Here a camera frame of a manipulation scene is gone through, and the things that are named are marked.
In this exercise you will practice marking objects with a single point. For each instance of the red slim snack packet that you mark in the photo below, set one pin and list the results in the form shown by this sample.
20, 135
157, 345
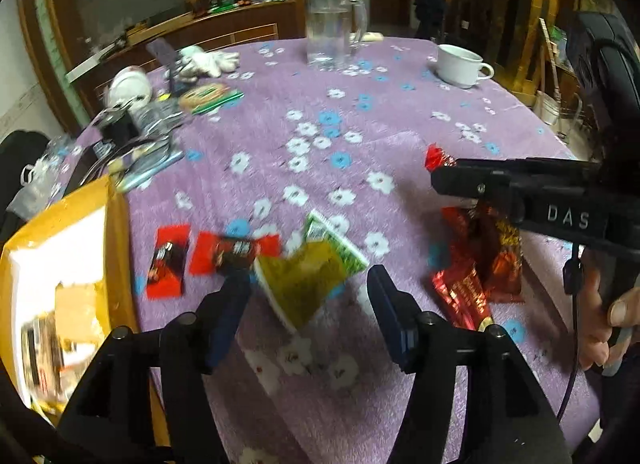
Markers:
462, 296

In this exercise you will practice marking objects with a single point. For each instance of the round cracker packet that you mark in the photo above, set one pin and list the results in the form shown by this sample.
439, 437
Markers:
205, 96

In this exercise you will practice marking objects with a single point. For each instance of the wooden stair railing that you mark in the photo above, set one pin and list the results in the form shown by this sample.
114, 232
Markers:
470, 3

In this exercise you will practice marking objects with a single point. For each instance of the white cup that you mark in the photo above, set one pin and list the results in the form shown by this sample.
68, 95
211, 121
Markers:
457, 66

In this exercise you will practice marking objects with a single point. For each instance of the black smartphone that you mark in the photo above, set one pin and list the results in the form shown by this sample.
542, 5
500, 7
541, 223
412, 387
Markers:
85, 168

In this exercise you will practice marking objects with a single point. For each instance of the green flat packet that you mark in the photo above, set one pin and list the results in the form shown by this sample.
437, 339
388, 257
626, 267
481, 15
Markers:
222, 101

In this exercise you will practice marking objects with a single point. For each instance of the black cylindrical container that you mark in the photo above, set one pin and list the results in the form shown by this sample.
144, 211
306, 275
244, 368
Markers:
120, 128

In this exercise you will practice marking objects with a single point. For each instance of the wooden cabinet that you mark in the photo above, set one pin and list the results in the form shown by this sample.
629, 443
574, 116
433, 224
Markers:
200, 28

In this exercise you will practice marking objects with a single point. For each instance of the clear plastic packet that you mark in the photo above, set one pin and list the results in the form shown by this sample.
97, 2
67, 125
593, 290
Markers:
160, 116

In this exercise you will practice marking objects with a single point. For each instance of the red candy packet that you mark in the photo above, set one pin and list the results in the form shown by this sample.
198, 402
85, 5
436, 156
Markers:
225, 251
482, 254
167, 264
439, 156

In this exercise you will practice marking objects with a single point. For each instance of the white glove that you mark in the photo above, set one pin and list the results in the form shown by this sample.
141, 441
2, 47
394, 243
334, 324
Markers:
210, 61

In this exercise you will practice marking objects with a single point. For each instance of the small beige object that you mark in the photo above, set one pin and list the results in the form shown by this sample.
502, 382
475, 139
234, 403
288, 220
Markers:
367, 36

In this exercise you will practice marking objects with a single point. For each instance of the wooden stick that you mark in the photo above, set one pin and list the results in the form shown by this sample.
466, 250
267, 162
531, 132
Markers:
552, 58

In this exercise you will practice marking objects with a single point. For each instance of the clear plastic bags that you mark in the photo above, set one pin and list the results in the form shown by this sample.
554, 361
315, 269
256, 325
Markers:
45, 183

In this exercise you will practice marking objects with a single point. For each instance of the yellow-green snack packet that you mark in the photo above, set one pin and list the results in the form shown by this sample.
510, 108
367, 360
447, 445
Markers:
300, 279

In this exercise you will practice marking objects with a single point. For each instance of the grey metal phone stand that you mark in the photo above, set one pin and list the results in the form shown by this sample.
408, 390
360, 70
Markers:
167, 61

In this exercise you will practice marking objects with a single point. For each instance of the pale yellow packet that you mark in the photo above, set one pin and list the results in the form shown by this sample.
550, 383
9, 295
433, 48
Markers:
119, 167

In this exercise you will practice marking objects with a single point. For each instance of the yellow cardboard box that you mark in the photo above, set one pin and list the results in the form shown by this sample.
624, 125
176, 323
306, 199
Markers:
65, 254

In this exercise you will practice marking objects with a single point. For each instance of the black leather sofa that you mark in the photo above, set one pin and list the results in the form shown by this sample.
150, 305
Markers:
20, 153

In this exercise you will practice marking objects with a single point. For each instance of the metal bucket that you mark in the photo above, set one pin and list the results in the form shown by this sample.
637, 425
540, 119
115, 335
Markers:
546, 108

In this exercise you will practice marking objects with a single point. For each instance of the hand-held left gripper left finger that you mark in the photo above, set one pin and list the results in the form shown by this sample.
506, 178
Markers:
225, 329

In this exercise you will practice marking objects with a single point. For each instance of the purple floral tablecloth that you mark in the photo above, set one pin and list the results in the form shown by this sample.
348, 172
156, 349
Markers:
400, 108

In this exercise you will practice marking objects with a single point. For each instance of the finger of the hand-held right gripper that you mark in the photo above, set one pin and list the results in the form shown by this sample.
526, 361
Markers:
465, 178

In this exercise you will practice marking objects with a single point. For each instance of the white face mask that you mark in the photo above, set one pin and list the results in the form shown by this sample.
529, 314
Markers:
34, 173

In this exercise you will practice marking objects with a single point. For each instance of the glass mug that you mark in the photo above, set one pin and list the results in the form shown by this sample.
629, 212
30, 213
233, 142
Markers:
330, 28

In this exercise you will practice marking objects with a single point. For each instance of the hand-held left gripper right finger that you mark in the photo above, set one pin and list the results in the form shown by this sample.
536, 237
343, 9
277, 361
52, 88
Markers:
395, 324

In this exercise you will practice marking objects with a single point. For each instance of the person's right hand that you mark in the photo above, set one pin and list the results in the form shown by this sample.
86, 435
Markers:
592, 324

